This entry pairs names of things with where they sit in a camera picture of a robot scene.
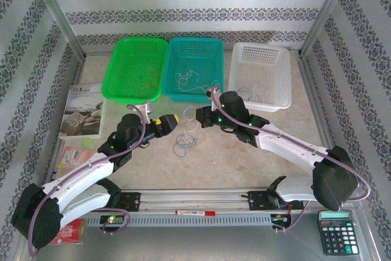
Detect thin white cable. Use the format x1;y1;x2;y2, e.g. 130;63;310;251
182;106;199;147
178;76;219;96

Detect rubber bands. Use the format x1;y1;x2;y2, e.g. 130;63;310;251
172;134;199;157
174;69;202;88

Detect thin blue cable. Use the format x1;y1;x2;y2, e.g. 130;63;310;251
236;86;263;103

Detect white plastic basket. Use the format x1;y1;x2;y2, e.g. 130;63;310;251
227;42;291;112

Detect book with photo cover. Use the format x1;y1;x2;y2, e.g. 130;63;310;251
59;82;108;139

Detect teal plastic basket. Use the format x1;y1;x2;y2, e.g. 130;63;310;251
161;37;226;105

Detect pink printed card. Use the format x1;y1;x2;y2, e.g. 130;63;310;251
57;146;97;170

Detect green plastic basket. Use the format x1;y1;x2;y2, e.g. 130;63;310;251
101;37;170;105

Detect red and white marker pen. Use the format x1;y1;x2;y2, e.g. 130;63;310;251
175;209;216;216

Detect left controller board green light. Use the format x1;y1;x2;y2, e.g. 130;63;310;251
100;215;126;225

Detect red paper packet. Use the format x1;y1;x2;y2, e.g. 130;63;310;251
50;218;88;245

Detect black desk calculator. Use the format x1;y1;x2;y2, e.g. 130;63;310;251
317;209;359;255

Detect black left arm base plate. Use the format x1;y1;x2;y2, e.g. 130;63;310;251
117;192;142;212

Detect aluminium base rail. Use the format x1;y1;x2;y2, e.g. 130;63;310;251
29;187;358;213

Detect aluminium side rail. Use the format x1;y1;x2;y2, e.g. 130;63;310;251
299;54;348;188
42;56;88;190

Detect grey slotted cable duct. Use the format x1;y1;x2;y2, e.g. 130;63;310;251
87;213;274;227

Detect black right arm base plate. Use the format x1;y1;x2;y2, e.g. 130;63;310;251
247;190;303;211

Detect right controller board with wires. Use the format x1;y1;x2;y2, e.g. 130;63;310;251
271;213;291;224

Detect aluminium frame post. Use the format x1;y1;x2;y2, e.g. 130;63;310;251
27;0;87;59
300;0;357;57

